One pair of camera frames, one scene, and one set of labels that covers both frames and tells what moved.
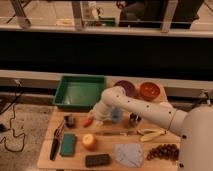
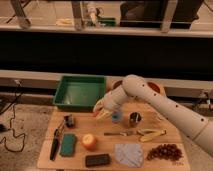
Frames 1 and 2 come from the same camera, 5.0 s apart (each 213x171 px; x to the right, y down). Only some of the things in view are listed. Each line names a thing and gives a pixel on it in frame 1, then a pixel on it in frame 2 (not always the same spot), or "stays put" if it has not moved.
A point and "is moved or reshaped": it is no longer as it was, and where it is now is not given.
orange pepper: [86, 122] is moved or reshaped
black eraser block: [97, 160] stays put
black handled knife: [56, 141] stays put
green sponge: [67, 148] stays put
